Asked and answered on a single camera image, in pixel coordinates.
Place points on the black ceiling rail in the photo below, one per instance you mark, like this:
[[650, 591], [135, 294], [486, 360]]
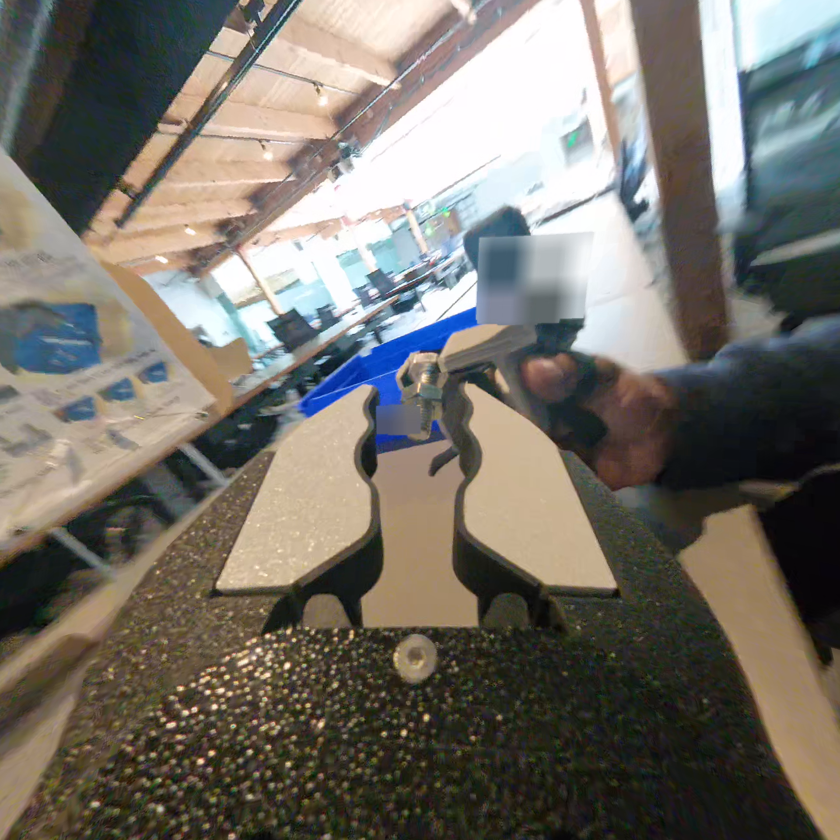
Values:
[[216, 98]]

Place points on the black mesh office chair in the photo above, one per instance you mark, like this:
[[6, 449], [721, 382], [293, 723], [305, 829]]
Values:
[[787, 197]]

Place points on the large blue plastic bin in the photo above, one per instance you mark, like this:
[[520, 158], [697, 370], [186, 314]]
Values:
[[394, 354]]

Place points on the ceiling mounted projector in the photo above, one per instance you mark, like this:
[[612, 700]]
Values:
[[342, 161]]

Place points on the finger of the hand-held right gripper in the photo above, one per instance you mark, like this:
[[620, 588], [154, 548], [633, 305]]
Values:
[[479, 344], [449, 426]]

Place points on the printed instruction sheet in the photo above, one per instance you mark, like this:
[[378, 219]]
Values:
[[79, 394]]

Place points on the thick wooden post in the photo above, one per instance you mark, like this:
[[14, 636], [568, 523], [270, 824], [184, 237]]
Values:
[[676, 164]]

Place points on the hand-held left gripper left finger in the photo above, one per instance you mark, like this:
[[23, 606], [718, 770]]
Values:
[[302, 512]]

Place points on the wooden clipboard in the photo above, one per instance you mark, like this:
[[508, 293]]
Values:
[[190, 354]]

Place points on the row of black office chairs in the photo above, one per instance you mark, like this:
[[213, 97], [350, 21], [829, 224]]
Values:
[[292, 331]]

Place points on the person's right forearm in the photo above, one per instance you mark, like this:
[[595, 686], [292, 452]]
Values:
[[741, 407]]

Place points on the thin wooden post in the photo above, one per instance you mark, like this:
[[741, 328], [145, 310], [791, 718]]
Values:
[[600, 79]]

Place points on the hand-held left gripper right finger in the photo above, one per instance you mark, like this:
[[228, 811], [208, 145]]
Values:
[[531, 512]]

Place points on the person's right hand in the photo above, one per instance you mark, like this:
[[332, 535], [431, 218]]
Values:
[[630, 420]]

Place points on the person's torso in zip hoodie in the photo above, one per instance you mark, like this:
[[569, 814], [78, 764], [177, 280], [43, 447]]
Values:
[[807, 558]]

